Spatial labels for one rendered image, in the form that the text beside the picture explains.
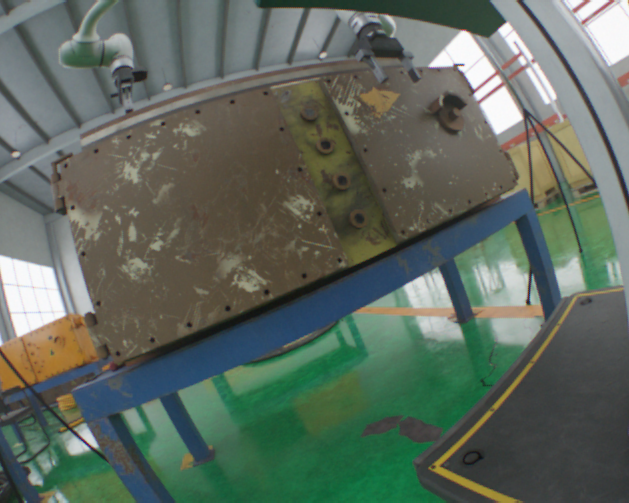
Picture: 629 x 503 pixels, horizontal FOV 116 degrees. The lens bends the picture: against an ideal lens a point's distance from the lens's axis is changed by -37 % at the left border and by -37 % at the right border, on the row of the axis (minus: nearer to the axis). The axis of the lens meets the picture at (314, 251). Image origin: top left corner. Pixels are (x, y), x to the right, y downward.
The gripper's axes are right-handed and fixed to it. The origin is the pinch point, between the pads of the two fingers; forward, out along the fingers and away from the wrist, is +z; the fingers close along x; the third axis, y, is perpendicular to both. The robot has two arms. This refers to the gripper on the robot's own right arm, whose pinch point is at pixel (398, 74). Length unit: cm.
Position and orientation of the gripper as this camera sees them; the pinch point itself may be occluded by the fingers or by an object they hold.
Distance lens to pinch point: 91.1
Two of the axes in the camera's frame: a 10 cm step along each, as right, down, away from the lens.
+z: 3.9, 9.2, -0.4
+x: 8.5, -3.5, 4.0
